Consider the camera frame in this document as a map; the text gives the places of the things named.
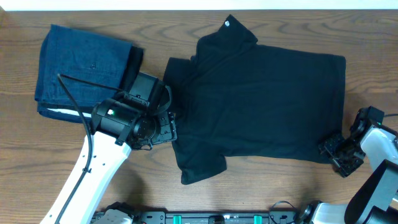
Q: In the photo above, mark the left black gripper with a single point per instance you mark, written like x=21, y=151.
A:
x=171, y=134

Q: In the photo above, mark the folded dark blue jeans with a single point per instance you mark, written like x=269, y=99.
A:
x=93, y=66

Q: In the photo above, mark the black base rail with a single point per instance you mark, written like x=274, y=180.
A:
x=199, y=218

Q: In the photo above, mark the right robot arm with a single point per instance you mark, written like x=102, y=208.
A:
x=371, y=204

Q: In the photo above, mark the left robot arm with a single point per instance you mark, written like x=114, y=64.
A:
x=137, y=119

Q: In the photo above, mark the black t-shirt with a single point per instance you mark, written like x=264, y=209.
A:
x=235, y=97

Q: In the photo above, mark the folded black garment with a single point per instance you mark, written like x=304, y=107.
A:
x=132, y=68

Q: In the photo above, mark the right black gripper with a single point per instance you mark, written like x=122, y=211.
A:
x=345, y=169

